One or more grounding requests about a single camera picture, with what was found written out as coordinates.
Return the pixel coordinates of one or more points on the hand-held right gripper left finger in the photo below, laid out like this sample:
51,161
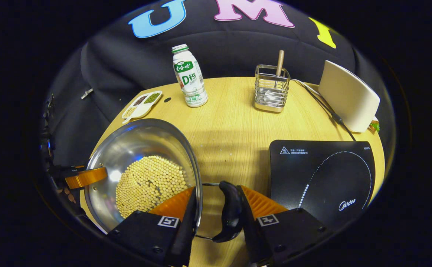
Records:
186,237

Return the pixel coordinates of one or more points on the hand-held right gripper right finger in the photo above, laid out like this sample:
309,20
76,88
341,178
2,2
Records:
251,237

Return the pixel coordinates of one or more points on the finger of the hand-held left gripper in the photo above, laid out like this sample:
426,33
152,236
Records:
90,177

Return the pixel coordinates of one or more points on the steel pot with soybeans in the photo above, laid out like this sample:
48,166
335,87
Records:
134,148

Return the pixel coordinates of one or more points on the black induction cooktop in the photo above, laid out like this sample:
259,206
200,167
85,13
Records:
320,174

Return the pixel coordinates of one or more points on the silver clip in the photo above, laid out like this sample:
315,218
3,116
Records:
87,93

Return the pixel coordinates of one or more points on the white divided dish with beans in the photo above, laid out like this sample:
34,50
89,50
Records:
141,105

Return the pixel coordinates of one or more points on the white drink bottle green label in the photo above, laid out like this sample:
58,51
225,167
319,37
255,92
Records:
190,81

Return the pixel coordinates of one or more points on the sandwich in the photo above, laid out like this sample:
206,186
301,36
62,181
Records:
375,127

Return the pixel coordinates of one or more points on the white toaster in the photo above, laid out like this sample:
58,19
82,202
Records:
346,96

